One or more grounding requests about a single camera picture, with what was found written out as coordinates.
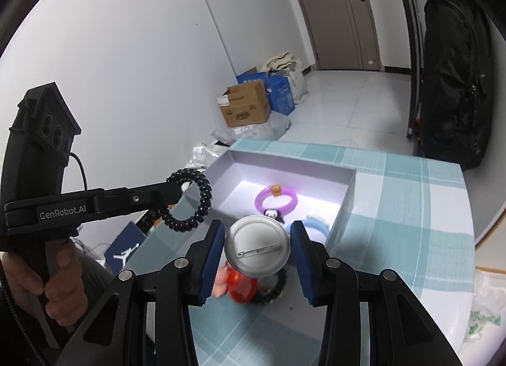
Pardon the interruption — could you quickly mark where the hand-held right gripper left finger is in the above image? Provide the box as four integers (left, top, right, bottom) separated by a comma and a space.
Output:
53, 219, 227, 366

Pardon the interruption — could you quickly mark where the grey cardboard box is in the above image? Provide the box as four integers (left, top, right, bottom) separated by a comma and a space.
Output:
178, 151, 357, 250

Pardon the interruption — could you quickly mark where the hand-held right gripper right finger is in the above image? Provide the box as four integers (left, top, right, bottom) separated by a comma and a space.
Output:
290, 221, 463, 366

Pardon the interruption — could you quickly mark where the black metal frame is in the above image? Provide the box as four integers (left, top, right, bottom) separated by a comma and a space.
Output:
379, 0, 426, 140

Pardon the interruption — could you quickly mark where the round silver pin badge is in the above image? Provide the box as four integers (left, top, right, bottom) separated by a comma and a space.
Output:
225, 216, 291, 275

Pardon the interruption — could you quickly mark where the person's left hand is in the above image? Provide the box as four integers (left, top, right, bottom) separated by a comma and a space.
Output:
0, 237, 90, 346

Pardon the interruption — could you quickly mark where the clear plastic wrap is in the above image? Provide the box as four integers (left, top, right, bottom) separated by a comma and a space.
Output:
190, 144, 231, 177
209, 111, 292, 149

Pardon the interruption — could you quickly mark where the brown cardboard box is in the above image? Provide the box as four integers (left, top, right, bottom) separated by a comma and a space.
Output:
217, 81, 272, 128

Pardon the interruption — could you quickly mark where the grey door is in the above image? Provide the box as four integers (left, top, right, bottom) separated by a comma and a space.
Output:
282, 0, 384, 72

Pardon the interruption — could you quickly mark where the beige cloth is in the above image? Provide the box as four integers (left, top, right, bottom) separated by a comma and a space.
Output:
264, 51, 303, 73

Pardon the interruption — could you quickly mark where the blue hair ring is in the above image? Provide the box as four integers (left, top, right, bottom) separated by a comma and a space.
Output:
290, 214, 331, 239

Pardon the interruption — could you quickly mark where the teal plaid tablecloth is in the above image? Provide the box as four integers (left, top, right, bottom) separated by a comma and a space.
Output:
148, 139, 475, 366

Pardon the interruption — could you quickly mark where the blue cardboard box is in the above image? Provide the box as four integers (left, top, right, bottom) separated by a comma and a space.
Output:
236, 67, 297, 116

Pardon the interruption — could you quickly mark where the purple hair ring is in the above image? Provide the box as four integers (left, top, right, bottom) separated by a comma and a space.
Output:
255, 183, 298, 215

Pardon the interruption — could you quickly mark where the person's left forearm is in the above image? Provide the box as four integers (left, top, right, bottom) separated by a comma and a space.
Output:
0, 283, 56, 366

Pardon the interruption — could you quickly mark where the black backpack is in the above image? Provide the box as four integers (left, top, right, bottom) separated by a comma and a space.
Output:
419, 0, 496, 171

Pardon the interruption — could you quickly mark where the green printed plastic bag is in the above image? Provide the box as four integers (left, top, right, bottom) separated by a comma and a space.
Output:
462, 267, 506, 351

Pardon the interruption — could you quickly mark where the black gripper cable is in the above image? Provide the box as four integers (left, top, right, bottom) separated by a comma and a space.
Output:
69, 151, 88, 191

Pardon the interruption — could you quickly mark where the pink hair ornament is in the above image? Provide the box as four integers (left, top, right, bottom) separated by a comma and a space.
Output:
213, 266, 231, 298

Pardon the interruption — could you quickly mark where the black spiral hair tie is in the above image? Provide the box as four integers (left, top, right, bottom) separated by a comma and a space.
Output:
249, 270, 287, 306
159, 168, 212, 231

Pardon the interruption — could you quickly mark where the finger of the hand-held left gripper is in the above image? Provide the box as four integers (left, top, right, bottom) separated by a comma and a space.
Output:
97, 178, 186, 218

